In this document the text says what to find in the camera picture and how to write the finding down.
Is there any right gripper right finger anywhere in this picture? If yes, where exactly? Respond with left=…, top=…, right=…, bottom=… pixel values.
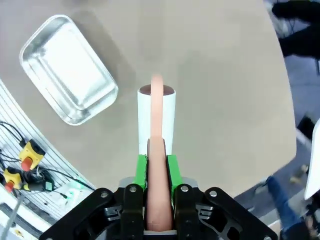
left=166, top=154, right=279, bottom=240

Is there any rectangular steel tray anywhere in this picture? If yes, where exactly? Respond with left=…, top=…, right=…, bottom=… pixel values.
left=19, top=14, right=119, bottom=127

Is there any white slatted base platform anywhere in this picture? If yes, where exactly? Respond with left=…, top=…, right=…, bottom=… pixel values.
left=0, top=79, right=101, bottom=240

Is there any pink lint roller maroon handle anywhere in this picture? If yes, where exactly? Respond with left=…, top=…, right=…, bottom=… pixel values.
left=136, top=74, right=177, bottom=231

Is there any yellow emergency stop button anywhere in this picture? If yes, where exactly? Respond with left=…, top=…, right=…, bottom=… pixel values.
left=2, top=167, right=23, bottom=193
left=18, top=139, right=47, bottom=172

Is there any person in blue jeans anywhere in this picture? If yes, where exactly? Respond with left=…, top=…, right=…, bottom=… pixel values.
left=266, top=174, right=310, bottom=240

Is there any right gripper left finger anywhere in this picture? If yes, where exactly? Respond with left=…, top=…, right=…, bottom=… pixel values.
left=39, top=154, right=148, bottom=240

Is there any white side table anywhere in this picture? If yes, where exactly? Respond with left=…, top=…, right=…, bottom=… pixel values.
left=303, top=117, right=320, bottom=201

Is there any black cable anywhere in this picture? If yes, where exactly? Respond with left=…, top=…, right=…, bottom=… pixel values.
left=0, top=121, right=26, bottom=151

